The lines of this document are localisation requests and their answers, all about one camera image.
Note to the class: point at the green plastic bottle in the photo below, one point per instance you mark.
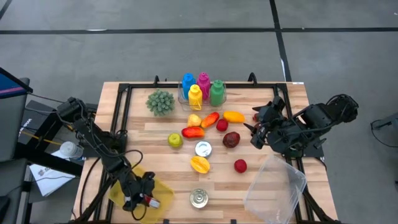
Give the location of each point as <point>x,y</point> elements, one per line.
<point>217,93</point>

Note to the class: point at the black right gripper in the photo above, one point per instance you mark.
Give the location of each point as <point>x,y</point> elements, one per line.
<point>272,115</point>

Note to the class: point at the yellow toy starfruit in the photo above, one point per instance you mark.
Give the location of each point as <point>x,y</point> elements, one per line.
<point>200,165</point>

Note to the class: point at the clear plastic bin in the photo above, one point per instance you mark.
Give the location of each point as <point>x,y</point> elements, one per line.
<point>273,186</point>

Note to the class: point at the pink plastic bottle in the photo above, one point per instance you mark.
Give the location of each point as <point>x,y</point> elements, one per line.
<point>203,84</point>

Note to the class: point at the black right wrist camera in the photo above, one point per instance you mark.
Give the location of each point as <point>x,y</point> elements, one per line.
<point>257,140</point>

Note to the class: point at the green toy apple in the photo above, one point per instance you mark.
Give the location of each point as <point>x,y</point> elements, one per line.
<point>175,140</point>

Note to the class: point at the black box with white print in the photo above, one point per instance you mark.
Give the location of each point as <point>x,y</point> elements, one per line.
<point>31,121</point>

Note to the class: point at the monitor with blue screen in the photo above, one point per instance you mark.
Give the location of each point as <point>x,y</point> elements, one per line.
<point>11,85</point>

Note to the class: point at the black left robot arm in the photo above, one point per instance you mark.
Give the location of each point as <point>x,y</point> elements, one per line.
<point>93,137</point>

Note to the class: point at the blue plastic bottle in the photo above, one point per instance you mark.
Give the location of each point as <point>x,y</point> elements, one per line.
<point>188,84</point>

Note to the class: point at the yellow plastic bottle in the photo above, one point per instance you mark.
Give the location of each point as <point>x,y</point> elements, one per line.
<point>195,98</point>

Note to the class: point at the clear plastic bottle tray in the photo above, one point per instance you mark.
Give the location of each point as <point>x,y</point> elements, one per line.
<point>183,107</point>

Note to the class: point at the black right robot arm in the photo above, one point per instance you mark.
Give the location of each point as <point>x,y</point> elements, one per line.
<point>317,119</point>

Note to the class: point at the blue label salmon can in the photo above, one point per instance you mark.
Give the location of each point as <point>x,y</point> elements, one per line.
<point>199,198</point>

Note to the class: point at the white paper sheets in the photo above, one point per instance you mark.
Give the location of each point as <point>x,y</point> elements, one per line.
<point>49,180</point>

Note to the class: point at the translucent yellow plastic bin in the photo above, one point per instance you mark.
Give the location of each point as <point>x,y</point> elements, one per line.
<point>161,193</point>

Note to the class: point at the black metal table frame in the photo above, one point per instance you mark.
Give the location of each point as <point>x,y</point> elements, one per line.
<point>143,85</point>

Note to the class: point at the green artificial plant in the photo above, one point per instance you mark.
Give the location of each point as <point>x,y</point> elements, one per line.
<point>160,102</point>

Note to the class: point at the small red toy apple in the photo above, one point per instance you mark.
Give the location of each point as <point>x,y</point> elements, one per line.
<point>222,125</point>

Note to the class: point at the pale yellow toy pear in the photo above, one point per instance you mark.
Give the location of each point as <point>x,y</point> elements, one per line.
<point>194,120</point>

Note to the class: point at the tiny red toy fruit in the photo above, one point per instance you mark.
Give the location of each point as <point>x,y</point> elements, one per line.
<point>255,117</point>

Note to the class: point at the red label food can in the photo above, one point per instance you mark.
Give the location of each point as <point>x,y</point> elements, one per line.
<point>154,203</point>

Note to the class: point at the black label food can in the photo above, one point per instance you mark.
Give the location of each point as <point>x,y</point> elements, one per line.
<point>203,149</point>

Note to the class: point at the red yellow toy mango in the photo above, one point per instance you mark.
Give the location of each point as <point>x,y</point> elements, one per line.
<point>192,132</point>

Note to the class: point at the black stand beam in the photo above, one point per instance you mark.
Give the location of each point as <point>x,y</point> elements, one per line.
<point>40,157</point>

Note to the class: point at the yellow orange toy mango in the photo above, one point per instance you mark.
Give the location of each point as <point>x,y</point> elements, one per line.
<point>234,117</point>

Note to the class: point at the dark maroon toy fruit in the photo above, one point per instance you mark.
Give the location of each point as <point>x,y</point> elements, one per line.
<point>231,139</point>

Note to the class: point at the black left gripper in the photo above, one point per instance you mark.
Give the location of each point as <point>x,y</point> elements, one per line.
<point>132,189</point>

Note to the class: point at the orange red toy mango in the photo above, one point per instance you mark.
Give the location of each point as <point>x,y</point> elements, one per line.
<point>210,120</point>

